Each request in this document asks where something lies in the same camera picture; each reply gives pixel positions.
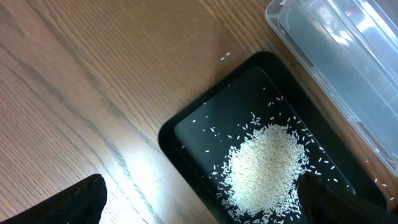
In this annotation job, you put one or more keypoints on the clear plastic bin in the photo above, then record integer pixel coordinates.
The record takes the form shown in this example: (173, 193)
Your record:
(349, 47)

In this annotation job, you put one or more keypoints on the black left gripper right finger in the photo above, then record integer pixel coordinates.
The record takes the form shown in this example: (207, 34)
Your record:
(323, 204)

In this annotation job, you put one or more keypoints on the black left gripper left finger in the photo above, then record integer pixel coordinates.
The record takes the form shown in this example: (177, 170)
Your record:
(81, 203)

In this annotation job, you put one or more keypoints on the pile of rice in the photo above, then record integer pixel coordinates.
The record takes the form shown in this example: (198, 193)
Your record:
(250, 148)

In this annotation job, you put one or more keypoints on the black rectangular tray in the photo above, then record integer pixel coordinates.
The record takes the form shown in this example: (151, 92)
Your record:
(266, 70)

